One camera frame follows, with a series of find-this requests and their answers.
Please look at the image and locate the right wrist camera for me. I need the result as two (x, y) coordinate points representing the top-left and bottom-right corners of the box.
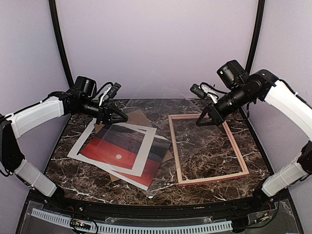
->
(190, 84), (219, 101)

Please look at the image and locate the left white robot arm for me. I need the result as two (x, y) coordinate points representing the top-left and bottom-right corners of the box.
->
(0, 76), (128, 213)

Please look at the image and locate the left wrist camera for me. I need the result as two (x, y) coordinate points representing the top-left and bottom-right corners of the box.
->
(99, 82), (121, 105)

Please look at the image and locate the black corner post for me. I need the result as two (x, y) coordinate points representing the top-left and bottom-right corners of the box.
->
(245, 0), (265, 73)
(48, 0), (74, 88)

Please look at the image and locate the white photo mat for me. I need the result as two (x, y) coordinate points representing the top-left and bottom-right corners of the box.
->
(67, 119), (156, 176)

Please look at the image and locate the left black corner post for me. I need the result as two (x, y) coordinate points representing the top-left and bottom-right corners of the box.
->
(48, 0), (74, 88)

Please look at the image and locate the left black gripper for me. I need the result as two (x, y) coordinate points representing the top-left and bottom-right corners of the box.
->
(78, 97), (129, 125)

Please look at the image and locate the grey slotted cable duct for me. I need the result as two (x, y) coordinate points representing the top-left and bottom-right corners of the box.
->
(31, 208), (233, 234)

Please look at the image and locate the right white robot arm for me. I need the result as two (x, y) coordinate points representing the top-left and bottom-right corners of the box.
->
(196, 60), (312, 212)

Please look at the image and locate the red sunset photo print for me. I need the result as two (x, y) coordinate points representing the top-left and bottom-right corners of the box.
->
(80, 125), (171, 190)

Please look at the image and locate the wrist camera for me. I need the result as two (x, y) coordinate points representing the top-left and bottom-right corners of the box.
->
(99, 82), (121, 105)
(190, 84), (219, 101)

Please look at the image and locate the clear acrylic sheet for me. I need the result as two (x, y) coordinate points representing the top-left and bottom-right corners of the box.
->
(94, 97), (229, 199)

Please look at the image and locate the brown cardboard backing board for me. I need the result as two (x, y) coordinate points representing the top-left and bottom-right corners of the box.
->
(94, 110), (173, 182)

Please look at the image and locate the small circuit board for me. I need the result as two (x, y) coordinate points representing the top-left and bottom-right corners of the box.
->
(70, 219), (91, 230)

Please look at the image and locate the black front rail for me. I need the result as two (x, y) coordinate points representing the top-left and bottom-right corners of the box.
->
(16, 191), (303, 234)

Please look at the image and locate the light wooden picture frame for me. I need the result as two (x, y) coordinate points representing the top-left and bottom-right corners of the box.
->
(168, 114), (250, 186)

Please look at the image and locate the right black corner post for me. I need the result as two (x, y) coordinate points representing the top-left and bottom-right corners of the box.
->
(245, 0), (265, 73)

